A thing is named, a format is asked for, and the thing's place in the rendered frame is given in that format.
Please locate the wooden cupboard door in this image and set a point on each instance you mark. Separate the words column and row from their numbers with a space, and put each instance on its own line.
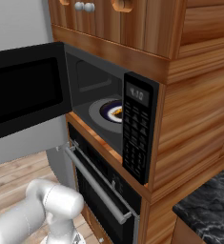
column 69, row 17
column 138, row 25

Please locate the black microwave oven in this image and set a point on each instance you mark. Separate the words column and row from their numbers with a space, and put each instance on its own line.
column 138, row 127

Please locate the tall wooden cabinet housing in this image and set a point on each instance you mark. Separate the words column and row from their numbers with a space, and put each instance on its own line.
column 193, row 120

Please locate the white plate with dark rim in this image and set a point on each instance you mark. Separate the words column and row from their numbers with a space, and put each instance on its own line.
column 106, row 111

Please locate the grey round cupboard knob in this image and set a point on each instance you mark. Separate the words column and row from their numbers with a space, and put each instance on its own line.
column 79, row 5
column 89, row 7

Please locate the orange shrimp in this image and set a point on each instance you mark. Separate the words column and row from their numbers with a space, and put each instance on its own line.
column 117, row 111

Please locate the black microwave door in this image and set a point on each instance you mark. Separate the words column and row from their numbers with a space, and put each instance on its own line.
column 24, row 92

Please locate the wooden base cabinet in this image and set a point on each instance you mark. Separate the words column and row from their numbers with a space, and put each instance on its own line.
column 183, row 233

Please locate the black built-in oven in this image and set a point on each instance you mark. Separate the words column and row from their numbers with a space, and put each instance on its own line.
column 94, row 187

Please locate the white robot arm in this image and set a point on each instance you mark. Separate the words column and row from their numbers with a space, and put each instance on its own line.
column 30, row 213

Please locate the round wooden knob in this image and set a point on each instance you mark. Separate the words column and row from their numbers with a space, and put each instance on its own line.
column 64, row 1
column 122, row 4

